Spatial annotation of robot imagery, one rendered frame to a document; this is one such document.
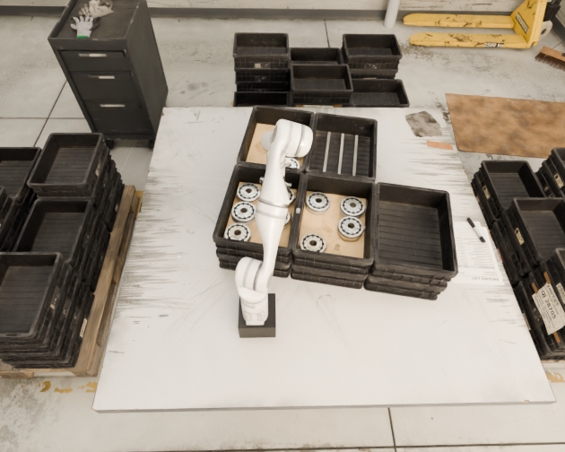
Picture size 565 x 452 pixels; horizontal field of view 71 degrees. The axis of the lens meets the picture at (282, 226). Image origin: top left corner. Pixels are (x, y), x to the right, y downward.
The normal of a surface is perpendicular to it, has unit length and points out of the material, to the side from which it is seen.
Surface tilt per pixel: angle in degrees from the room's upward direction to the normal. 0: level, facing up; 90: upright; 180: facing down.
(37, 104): 0
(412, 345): 0
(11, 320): 0
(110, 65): 90
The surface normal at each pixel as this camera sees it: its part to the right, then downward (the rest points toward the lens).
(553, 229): 0.02, -0.58
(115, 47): 0.02, 0.81
